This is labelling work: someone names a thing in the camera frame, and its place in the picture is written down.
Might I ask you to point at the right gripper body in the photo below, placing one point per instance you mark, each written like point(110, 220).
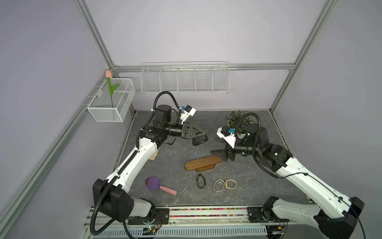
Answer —
point(231, 152)

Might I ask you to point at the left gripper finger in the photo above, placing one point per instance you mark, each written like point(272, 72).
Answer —
point(197, 131)
point(196, 140)

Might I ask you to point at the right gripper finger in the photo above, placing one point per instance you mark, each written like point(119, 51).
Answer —
point(218, 151)
point(222, 155)

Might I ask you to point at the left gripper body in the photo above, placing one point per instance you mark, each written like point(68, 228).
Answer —
point(184, 126)

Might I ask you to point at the slim black watch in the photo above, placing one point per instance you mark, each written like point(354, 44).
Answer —
point(201, 181)

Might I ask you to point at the chunky black watch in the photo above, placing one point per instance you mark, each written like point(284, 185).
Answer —
point(203, 139)

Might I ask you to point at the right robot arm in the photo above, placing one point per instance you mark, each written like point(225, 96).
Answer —
point(333, 213)

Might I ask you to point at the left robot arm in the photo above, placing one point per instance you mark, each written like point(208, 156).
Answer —
point(111, 198)

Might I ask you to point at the wooden watch stand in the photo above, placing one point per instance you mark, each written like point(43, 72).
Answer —
point(203, 164)

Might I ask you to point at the beige watch right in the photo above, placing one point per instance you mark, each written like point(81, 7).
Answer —
point(230, 184)

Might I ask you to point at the beige watch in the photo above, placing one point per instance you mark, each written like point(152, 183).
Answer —
point(219, 185)
point(230, 184)

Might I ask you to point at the beige watch left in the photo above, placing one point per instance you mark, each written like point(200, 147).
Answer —
point(219, 185)

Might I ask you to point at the potted green plant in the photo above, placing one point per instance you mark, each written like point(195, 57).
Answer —
point(234, 118)

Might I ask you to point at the beige work glove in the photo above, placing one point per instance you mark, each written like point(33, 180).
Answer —
point(154, 155)

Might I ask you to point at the purple pink brush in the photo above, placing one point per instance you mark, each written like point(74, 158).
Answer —
point(153, 184)

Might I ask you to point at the white mesh box basket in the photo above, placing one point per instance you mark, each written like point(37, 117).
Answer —
point(100, 105)

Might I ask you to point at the artificial pink tulip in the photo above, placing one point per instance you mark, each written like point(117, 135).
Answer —
point(111, 87)

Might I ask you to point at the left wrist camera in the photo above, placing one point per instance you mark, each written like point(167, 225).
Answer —
point(187, 112)

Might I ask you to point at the white wire shelf basket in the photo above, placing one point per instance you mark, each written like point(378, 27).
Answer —
point(185, 77)

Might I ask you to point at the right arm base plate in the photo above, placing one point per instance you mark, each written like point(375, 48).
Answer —
point(261, 215)

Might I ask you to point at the white vented cable duct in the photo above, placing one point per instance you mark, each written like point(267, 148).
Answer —
point(196, 232)

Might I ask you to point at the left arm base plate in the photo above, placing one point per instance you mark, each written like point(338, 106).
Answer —
point(160, 216)

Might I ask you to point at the aluminium frame profiles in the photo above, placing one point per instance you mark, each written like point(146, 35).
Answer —
point(23, 197)

